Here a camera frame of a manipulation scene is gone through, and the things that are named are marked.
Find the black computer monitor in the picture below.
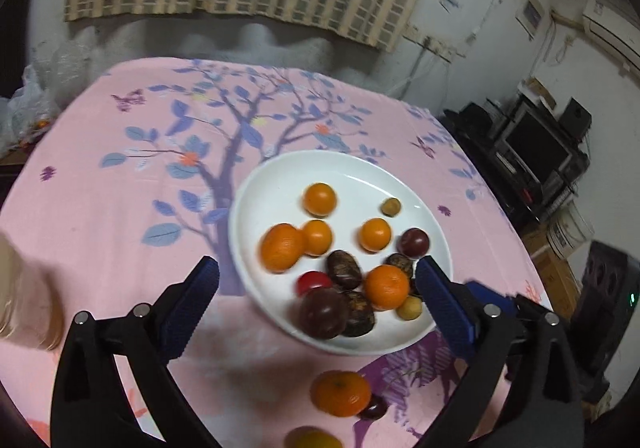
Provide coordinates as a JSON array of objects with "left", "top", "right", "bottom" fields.
[{"left": 502, "top": 108, "right": 573, "bottom": 184}]

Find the white oval plate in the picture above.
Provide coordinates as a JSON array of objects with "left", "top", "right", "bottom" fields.
[{"left": 228, "top": 151, "right": 453, "bottom": 356}]

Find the orange mandarin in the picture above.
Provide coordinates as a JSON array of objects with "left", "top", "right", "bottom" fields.
[
  {"left": 311, "top": 370, "right": 373, "bottom": 418},
  {"left": 364, "top": 265, "right": 411, "bottom": 311}
]

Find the clear plastic bag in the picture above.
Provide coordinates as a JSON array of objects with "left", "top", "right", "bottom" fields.
[{"left": 0, "top": 41, "right": 88, "bottom": 149}]

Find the small orange kumquat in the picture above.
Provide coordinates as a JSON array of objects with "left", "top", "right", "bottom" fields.
[
  {"left": 303, "top": 182, "right": 338, "bottom": 217},
  {"left": 359, "top": 217, "right": 393, "bottom": 253},
  {"left": 301, "top": 219, "right": 334, "bottom": 257}
]

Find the dark purple plum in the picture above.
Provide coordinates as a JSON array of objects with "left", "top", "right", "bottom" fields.
[{"left": 298, "top": 288, "right": 350, "bottom": 340}]

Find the white air conditioner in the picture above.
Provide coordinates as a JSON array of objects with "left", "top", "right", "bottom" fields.
[{"left": 581, "top": 0, "right": 640, "bottom": 76}]

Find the red cherry tomato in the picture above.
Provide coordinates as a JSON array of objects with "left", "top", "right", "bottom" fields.
[{"left": 296, "top": 271, "right": 333, "bottom": 297}]

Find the yellow green plum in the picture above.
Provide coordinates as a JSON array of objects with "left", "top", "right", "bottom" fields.
[{"left": 284, "top": 426, "right": 344, "bottom": 448}]

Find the pink deer print tablecloth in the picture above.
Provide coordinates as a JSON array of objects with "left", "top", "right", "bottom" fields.
[{"left": 0, "top": 57, "right": 556, "bottom": 448}]

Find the large yellow orange citrus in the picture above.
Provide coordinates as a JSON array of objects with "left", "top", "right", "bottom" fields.
[{"left": 260, "top": 223, "right": 307, "bottom": 274}]

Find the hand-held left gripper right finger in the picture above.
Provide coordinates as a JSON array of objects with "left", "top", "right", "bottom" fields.
[{"left": 415, "top": 257, "right": 583, "bottom": 448}]

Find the white electrical box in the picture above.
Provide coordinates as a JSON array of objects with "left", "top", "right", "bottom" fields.
[{"left": 516, "top": 0, "right": 547, "bottom": 40}]

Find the large dark wrinkled passion fruit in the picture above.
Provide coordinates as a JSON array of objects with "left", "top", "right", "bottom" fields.
[{"left": 341, "top": 290, "right": 376, "bottom": 338}]

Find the small black speaker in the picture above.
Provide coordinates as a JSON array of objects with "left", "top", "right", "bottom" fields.
[{"left": 559, "top": 97, "right": 592, "bottom": 141}]

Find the dark cherry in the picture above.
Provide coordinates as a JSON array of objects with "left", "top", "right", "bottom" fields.
[{"left": 356, "top": 394, "right": 389, "bottom": 421}]

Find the smooth purple passion fruit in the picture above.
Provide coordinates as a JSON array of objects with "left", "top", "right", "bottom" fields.
[{"left": 398, "top": 227, "right": 430, "bottom": 259}]

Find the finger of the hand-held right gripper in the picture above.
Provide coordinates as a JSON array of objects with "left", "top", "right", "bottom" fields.
[{"left": 464, "top": 279, "right": 551, "bottom": 329}]

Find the white wall power strip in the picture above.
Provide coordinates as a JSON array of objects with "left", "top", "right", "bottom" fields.
[{"left": 404, "top": 26, "right": 468, "bottom": 62}]

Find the glass jar with cream lid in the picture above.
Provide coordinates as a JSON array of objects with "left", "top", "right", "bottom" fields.
[{"left": 0, "top": 232, "right": 65, "bottom": 350}]

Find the white plastic bucket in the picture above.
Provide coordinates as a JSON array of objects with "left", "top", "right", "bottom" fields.
[{"left": 547, "top": 205, "right": 595, "bottom": 259}]

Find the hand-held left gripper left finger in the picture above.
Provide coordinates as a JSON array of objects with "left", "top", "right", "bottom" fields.
[{"left": 50, "top": 255, "right": 221, "bottom": 448}]

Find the black computer desk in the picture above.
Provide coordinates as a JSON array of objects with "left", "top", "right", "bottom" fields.
[{"left": 442, "top": 96, "right": 591, "bottom": 229}]

